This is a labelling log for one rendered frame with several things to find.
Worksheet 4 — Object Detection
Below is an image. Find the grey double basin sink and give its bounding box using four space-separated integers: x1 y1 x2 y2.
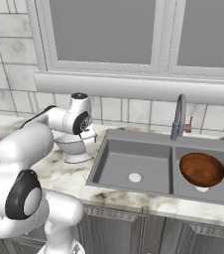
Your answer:
85 128 224 208

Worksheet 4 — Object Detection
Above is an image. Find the grey cupboard door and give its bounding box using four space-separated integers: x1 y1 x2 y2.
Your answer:
182 220 224 254
79 204 146 254

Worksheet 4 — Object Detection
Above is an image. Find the brown wooden bowl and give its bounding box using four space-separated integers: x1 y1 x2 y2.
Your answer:
178 152 224 189

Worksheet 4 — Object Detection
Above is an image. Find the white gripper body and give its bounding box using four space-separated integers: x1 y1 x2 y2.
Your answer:
79 126 98 157

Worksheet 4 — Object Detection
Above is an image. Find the white framed window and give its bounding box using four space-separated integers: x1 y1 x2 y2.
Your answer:
25 0 224 79

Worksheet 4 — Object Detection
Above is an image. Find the red tap lever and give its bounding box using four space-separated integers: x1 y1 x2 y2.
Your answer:
184 115 194 134

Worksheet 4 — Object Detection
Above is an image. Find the white window sill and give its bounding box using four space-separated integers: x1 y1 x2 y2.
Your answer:
34 69 224 107

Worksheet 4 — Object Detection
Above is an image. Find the grey curved tap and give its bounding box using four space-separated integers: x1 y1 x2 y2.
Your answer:
169 93 187 142

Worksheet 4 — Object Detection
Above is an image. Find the white colander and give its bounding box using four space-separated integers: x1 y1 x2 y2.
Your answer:
54 130 97 165

